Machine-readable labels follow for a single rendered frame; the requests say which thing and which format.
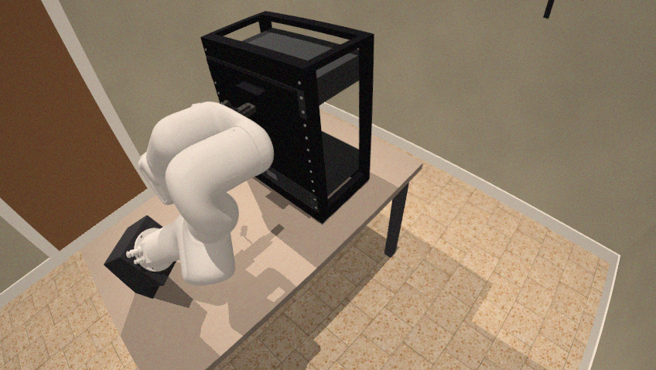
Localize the black equipment rack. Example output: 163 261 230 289
201 11 374 224

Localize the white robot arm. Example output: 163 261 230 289
126 101 274 286

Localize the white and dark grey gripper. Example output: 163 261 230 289
222 100 256 118

